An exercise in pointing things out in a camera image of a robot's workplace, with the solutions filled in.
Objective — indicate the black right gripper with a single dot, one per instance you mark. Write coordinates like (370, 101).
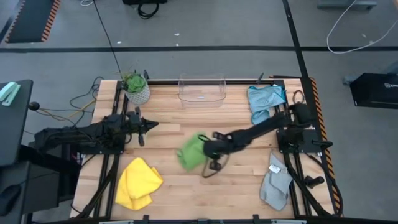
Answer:
(217, 147)

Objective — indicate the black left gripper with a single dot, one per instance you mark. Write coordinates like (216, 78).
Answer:
(135, 124)

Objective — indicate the green microfiber towel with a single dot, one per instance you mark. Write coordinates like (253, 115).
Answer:
(191, 154)

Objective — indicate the light blue microfiber towel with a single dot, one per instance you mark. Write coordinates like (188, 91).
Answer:
(264, 98)

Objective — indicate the grey waffle microfiber towel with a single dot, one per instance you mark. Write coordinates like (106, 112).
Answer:
(275, 189)

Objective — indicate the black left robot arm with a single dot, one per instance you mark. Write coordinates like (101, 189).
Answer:
(93, 130)

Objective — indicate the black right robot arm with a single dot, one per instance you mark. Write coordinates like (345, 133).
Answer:
(258, 130)

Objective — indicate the yellow microfiber towel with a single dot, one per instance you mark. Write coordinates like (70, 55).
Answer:
(138, 183)

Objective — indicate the succulent in white patterned pot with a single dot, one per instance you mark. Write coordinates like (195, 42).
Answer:
(136, 88)

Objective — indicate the clear plastic bin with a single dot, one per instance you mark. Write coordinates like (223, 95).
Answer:
(202, 90)

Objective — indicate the black equipment box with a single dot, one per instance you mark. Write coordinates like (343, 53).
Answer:
(68, 174)

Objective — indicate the black clamp lever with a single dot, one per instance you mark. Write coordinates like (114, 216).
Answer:
(323, 144)

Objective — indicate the orange black hazard strip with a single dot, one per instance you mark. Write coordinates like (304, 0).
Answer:
(329, 165)

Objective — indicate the black ball knob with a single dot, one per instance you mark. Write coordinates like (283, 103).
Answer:
(34, 106)

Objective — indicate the black low desk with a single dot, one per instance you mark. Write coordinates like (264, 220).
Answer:
(37, 186)

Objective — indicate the mint green stapler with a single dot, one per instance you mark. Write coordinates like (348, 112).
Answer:
(9, 93)

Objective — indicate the black computer mouse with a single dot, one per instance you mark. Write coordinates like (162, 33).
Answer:
(9, 199)

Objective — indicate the black orange-edged floor mat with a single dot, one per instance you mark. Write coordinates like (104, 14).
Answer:
(29, 18)

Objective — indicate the black floor box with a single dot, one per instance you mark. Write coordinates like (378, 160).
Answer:
(373, 91)

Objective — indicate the grey furniture base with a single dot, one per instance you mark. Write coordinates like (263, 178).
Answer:
(345, 3)

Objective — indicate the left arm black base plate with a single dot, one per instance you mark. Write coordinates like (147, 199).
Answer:
(118, 151)

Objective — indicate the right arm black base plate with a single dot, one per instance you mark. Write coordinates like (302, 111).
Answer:
(281, 143)

